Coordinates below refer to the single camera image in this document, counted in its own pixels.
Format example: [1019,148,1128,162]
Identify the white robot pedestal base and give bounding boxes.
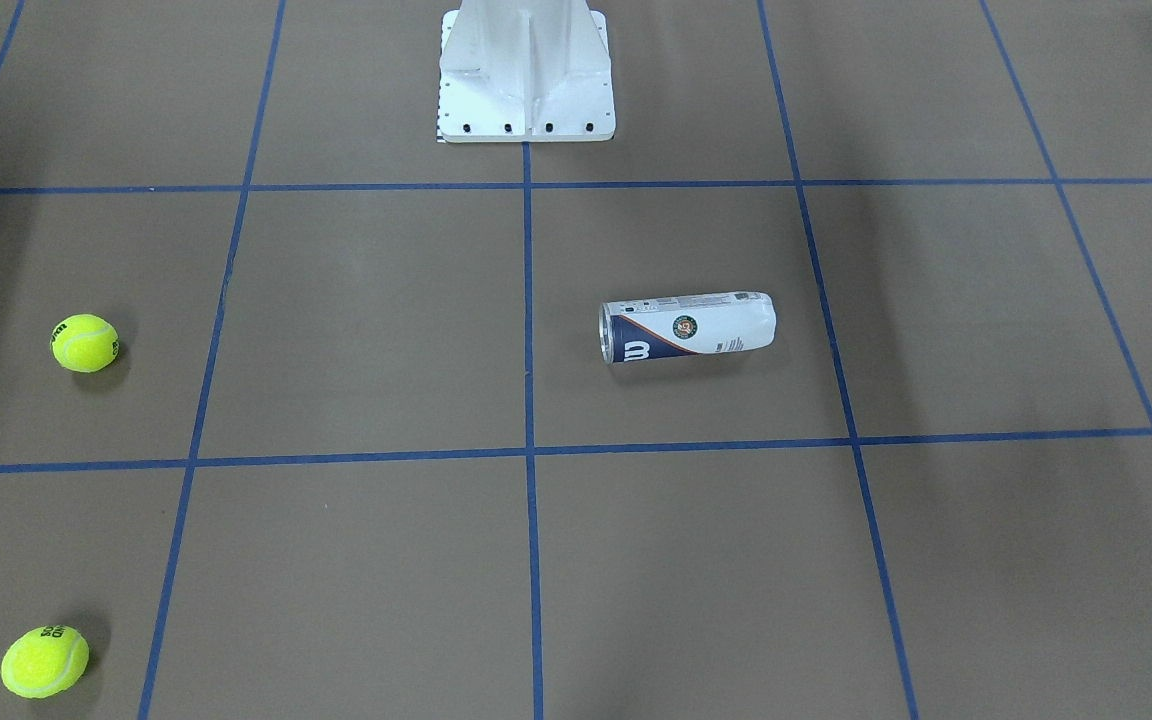
[435,1,617,143]

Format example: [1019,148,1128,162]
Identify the tennis ball can holder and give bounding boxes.
[599,291,776,365]

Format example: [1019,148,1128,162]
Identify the yellow tennis ball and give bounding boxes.
[50,314,122,373]
[0,626,91,700]

